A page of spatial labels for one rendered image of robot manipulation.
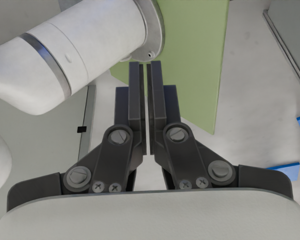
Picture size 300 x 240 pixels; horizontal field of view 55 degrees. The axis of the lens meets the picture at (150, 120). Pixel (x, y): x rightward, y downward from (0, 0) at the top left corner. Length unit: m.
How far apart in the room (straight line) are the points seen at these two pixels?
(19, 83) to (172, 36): 0.26
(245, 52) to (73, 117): 1.19
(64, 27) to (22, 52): 0.07
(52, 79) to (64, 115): 1.50
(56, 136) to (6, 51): 1.41
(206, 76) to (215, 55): 0.05
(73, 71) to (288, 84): 2.03
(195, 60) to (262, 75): 1.72
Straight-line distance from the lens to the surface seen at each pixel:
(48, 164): 1.74
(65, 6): 0.69
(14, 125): 2.01
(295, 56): 1.53
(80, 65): 0.46
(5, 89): 0.43
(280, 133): 2.82
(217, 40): 0.46
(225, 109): 2.37
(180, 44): 0.51
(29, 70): 0.44
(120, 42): 0.50
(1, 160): 0.47
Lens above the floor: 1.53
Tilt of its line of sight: 41 degrees down
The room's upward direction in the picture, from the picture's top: 177 degrees clockwise
